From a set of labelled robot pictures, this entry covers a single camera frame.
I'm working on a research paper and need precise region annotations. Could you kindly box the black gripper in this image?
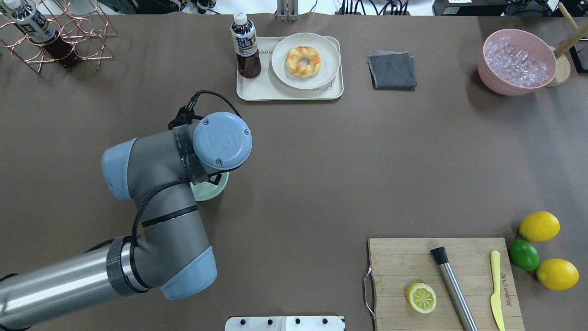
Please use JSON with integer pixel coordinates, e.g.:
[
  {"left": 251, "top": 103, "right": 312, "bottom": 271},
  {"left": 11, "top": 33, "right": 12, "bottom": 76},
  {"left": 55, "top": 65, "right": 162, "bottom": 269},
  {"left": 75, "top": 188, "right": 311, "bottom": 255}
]
[{"left": 168, "top": 106, "right": 204, "bottom": 130}]

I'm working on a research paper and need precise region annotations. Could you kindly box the green ceramic bowl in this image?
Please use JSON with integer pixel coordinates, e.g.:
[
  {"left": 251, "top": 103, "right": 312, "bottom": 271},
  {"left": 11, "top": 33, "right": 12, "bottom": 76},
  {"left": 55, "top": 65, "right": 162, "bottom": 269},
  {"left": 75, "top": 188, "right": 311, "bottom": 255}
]
[{"left": 190, "top": 172, "right": 229, "bottom": 202}]

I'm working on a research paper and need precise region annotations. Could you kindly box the pink bowl with ice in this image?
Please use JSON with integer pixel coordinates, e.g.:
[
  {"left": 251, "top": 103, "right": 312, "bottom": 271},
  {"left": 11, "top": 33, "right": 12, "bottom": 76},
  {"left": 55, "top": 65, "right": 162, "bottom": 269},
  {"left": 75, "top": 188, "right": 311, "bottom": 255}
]
[{"left": 477, "top": 29, "right": 557, "bottom": 96}]

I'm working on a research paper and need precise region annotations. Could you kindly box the cream serving tray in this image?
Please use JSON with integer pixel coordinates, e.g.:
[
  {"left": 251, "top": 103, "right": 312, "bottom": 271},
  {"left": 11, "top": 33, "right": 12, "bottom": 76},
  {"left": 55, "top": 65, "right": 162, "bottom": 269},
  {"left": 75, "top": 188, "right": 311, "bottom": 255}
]
[{"left": 237, "top": 36, "right": 344, "bottom": 101}]

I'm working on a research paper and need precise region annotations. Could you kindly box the tea bottle on tray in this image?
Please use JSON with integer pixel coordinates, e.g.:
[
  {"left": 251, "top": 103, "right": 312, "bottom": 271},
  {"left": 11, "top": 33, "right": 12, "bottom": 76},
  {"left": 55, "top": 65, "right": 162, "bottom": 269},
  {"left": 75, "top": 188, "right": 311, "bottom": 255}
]
[{"left": 230, "top": 12, "right": 262, "bottom": 78}]

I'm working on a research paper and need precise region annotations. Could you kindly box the glazed donut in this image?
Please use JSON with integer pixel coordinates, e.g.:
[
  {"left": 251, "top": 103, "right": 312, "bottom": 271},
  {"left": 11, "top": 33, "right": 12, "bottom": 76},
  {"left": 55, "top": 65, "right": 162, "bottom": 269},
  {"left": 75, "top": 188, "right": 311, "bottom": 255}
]
[{"left": 285, "top": 46, "right": 322, "bottom": 78}]

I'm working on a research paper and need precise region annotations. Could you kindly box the white plate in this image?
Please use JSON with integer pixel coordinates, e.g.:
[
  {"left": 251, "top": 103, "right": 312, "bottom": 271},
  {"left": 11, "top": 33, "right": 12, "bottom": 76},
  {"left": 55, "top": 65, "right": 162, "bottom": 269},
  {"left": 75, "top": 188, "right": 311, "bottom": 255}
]
[{"left": 271, "top": 32, "right": 341, "bottom": 90}]

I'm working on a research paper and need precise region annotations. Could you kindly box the bottle in rack upper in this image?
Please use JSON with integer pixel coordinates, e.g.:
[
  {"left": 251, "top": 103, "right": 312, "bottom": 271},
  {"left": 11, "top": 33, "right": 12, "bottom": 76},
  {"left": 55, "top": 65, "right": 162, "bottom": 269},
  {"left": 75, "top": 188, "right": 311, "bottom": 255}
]
[{"left": 2, "top": 0, "right": 79, "bottom": 68}]

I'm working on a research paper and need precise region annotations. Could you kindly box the grey folded cloth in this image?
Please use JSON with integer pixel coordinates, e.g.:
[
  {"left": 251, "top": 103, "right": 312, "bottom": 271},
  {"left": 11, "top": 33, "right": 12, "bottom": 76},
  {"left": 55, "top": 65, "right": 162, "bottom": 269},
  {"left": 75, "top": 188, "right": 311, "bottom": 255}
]
[{"left": 367, "top": 50, "right": 418, "bottom": 90}]

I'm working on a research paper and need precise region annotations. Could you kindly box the wooden cutting board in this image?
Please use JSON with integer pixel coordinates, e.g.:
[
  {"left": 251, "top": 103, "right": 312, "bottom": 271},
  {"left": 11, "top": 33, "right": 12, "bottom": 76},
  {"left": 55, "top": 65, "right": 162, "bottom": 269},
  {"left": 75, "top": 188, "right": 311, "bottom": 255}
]
[{"left": 363, "top": 237, "right": 525, "bottom": 331}]

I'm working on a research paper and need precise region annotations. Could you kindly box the half lemon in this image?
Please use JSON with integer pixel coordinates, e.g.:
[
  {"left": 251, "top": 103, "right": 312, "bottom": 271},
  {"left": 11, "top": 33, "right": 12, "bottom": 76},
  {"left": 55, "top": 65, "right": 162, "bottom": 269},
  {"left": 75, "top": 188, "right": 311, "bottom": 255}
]
[{"left": 406, "top": 282, "right": 437, "bottom": 314}]

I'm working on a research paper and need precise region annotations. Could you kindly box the yellow plastic knife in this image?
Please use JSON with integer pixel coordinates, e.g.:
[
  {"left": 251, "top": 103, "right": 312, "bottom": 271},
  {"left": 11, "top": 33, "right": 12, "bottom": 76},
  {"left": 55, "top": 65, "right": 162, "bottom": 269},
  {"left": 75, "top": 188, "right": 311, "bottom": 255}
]
[{"left": 490, "top": 250, "right": 505, "bottom": 331}]

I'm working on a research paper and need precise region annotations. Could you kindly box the green lime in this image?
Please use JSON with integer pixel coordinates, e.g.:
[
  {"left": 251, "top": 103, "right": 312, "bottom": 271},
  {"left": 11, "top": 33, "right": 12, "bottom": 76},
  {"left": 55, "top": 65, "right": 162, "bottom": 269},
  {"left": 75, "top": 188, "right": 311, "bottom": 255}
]
[{"left": 509, "top": 239, "right": 540, "bottom": 273}]

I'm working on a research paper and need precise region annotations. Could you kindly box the yellow lemon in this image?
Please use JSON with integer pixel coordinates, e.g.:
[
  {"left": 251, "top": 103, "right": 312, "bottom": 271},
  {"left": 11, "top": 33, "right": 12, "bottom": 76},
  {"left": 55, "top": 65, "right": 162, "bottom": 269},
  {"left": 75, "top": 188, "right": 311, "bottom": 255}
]
[
  {"left": 519, "top": 211, "right": 561, "bottom": 242},
  {"left": 535, "top": 258, "right": 579, "bottom": 291}
]

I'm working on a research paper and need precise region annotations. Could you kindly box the copper wire bottle rack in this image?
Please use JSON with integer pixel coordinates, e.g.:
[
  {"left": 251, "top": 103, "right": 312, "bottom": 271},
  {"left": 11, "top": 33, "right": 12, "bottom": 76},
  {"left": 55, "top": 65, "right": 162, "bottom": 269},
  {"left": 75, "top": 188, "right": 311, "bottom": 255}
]
[{"left": 1, "top": 0, "right": 118, "bottom": 74}]

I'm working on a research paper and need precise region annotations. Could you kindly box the aluminium frame post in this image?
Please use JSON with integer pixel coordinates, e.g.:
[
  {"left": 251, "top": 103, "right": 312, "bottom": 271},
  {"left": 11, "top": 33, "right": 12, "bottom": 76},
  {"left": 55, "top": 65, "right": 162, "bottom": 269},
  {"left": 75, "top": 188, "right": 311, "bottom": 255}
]
[{"left": 275, "top": 0, "right": 300, "bottom": 22}]

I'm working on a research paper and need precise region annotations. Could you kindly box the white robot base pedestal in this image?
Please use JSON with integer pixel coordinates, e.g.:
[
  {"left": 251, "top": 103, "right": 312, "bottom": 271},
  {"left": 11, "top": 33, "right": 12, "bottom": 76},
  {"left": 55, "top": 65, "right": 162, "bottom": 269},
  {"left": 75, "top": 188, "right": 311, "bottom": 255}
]
[{"left": 224, "top": 315, "right": 346, "bottom": 331}]

